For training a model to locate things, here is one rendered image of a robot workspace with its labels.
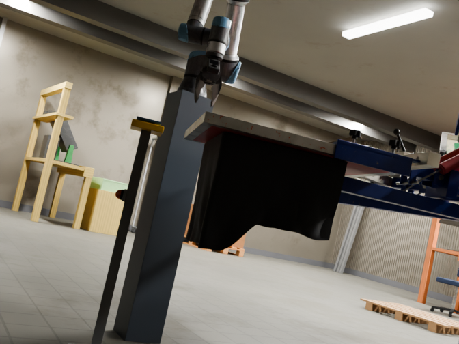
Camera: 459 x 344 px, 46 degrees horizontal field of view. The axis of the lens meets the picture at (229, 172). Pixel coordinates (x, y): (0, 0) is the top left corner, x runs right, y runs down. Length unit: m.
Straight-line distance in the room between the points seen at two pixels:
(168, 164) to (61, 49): 7.76
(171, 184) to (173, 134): 0.24
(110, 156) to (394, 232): 6.04
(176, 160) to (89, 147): 7.61
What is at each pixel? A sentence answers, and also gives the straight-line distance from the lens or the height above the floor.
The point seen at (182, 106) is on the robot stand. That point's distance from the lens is 2.58.
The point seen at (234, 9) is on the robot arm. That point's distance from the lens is 2.61.
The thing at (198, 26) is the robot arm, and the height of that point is 1.41.
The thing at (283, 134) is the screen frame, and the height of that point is 0.98.
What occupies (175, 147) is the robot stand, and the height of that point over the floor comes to 0.92.
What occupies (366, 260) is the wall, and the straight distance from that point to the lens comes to 12.28.
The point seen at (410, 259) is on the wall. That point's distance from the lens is 11.47.
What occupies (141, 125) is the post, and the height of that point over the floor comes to 0.93.
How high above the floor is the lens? 0.65
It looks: 5 degrees up
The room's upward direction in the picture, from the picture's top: 12 degrees clockwise
